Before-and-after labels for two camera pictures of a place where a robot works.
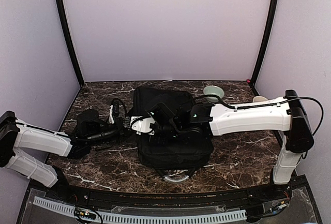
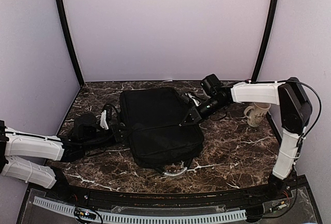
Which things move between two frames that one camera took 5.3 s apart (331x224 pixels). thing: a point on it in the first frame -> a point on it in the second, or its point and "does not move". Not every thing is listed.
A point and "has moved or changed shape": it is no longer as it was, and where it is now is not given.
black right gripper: (159, 140) -> (197, 115)
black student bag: (175, 159) has moved or changed shape
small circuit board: (81, 212) does not move
